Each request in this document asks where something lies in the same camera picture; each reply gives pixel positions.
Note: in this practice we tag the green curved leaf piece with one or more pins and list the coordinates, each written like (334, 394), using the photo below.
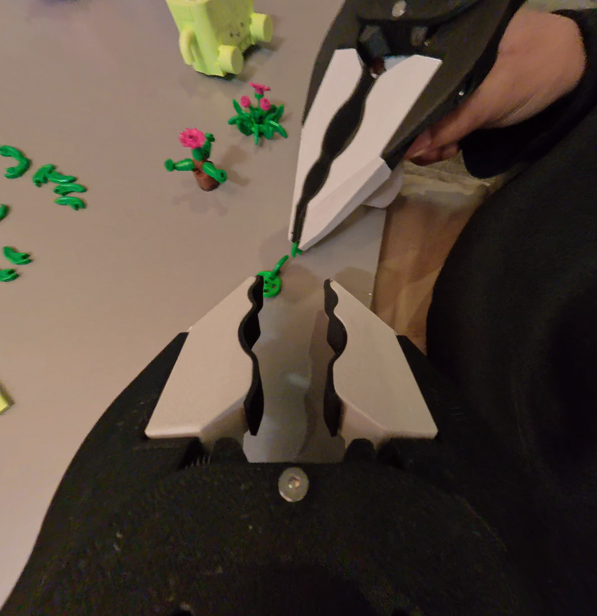
(295, 249)
(281, 263)

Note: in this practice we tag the toy cactus with pink flower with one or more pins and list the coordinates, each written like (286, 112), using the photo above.
(192, 138)

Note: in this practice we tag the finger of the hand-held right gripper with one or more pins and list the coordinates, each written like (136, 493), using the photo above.
(317, 110)
(399, 96)

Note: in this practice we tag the green toy wheel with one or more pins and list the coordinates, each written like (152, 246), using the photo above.
(272, 285)

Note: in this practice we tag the lime green toy figure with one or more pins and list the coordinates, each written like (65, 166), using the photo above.
(211, 33)

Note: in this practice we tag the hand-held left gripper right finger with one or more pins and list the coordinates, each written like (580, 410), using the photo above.
(385, 385)

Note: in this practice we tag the toy bush with pink flowers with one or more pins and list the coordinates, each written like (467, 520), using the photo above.
(257, 122)

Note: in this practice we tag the scatter of green toy leaves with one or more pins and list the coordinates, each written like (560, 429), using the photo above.
(70, 188)

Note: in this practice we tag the person's right hand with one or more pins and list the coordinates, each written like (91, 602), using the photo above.
(524, 72)

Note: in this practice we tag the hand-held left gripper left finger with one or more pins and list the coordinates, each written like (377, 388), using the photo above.
(202, 385)

